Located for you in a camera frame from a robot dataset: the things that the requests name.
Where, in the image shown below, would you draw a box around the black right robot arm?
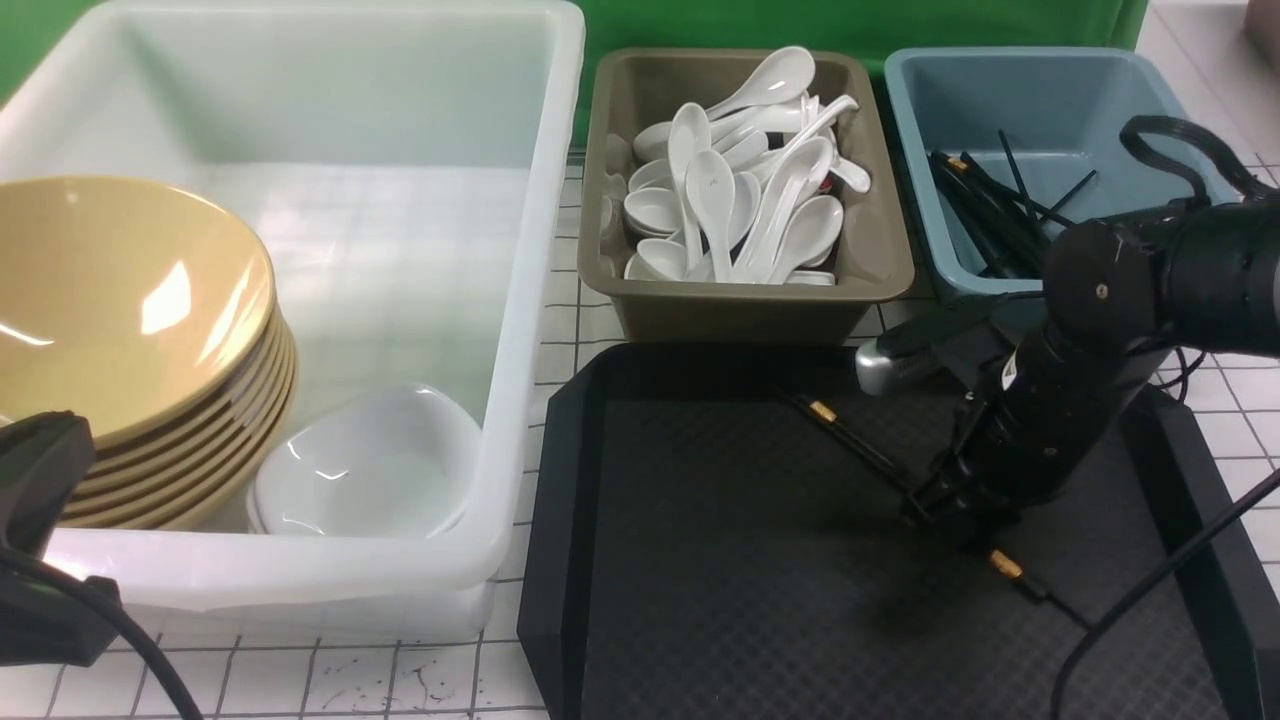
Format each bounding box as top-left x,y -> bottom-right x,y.
905,115 -> 1279,524

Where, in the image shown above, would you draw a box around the olive green spoon bin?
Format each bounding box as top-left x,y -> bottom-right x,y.
579,47 -> 915,345

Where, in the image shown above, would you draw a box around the stack of tan bowls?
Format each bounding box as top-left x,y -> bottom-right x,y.
60,310 -> 300,530

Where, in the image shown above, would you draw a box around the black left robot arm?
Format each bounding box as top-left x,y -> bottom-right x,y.
1,411 -> 118,667

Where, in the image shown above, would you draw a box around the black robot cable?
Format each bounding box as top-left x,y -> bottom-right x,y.
0,544 -> 206,720

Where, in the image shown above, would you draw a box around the large translucent white tub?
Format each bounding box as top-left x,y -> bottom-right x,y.
3,1 -> 585,644

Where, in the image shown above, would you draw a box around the black chopsticks in bin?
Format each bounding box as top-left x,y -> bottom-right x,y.
928,129 -> 1097,279

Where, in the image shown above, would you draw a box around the white dish in tub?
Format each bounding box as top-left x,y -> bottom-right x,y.
246,384 -> 481,541

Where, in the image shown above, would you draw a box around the tan noodle bowl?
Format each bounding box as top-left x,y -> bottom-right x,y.
1,176 -> 276,443

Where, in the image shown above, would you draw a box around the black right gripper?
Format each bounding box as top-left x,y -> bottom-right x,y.
905,320 -> 1151,527

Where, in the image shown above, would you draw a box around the black plastic tray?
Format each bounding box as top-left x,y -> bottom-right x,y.
517,345 -> 1277,719

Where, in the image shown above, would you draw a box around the pile of white spoons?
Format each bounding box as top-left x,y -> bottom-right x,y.
605,46 -> 873,284

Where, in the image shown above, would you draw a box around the white soup spoon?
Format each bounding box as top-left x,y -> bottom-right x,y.
685,149 -> 736,283

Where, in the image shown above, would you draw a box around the black chopstick pair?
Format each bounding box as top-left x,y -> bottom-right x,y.
774,387 -> 1094,630

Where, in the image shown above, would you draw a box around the blue chopstick bin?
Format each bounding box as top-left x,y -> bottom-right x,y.
884,47 -> 1190,296

